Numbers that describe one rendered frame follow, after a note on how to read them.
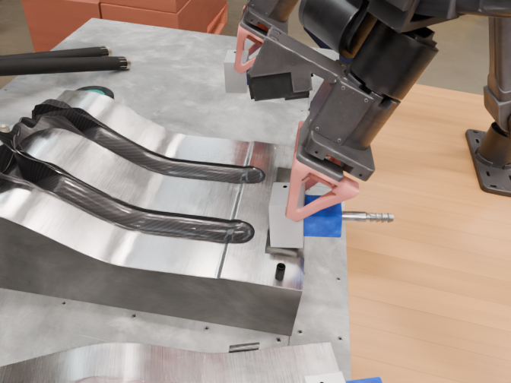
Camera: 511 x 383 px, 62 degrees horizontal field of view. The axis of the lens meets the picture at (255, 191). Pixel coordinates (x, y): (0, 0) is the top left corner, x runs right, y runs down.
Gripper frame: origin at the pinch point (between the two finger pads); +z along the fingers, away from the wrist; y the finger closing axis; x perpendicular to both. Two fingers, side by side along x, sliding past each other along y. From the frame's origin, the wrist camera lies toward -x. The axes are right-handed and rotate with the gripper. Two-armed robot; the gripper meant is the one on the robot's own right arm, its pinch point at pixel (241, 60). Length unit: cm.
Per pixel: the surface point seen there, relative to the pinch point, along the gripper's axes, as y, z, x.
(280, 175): 19.2, 3.9, 10.4
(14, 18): -247, 168, -129
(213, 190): 25.1, 6.5, 1.8
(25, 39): -213, 158, -107
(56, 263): 37.9, 14.4, -11.6
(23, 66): -5.8, 24.6, -33.7
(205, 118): -5.8, 17.0, 0.4
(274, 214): 34.4, -2.0, 6.3
